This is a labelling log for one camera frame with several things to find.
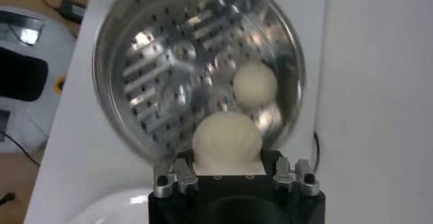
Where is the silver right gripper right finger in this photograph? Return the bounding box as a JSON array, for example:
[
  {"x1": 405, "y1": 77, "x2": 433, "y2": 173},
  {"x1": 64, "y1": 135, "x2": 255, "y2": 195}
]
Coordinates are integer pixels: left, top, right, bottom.
[{"x1": 260, "y1": 148, "x2": 321, "y2": 198}]

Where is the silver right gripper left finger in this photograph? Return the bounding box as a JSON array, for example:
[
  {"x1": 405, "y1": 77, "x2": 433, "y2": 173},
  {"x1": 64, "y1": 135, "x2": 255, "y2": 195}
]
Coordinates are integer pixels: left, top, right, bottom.
[{"x1": 152, "y1": 149, "x2": 200, "y2": 199}]

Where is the white steamed baozi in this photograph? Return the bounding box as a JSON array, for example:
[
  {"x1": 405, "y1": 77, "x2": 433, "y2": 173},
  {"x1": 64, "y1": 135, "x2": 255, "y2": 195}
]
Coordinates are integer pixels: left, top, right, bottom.
[
  {"x1": 232, "y1": 61, "x2": 279, "y2": 108},
  {"x1": 191, "y1": 111, "x2": 267, "y2": 176}
]

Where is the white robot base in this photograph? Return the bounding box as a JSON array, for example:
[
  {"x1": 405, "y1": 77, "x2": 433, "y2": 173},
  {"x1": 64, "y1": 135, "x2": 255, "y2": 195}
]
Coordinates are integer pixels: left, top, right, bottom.
[{"x1": 0, "y1": 5, "x2": 78, "y2": 154}]

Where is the steel perforated steamer pot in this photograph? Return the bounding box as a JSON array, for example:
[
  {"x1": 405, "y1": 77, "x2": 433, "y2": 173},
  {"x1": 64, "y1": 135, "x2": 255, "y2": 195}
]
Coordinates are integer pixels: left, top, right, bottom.
[{"x1": 91, "y1": 0, "x2": 307, "y2": 165}]

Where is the white round plate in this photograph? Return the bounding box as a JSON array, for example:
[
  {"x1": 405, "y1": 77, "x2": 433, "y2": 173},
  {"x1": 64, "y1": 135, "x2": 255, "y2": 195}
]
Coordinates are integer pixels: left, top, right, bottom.
[{"x1": 66, "y1": 187, "x2": 152, "y2": 224}]

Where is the black power brick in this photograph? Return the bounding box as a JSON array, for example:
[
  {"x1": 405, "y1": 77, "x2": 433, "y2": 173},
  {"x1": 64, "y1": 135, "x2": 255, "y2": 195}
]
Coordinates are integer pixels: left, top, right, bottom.
[{"x1": 58, "y1": 0, "x2": 87, "y2": 25}]

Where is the black cooker power cable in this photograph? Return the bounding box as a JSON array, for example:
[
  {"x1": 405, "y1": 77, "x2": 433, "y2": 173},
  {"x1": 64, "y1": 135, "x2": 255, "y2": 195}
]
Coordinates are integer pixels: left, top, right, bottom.
[{"x1": 311, "y1": 129, "x2": 321, "y2": 175}]

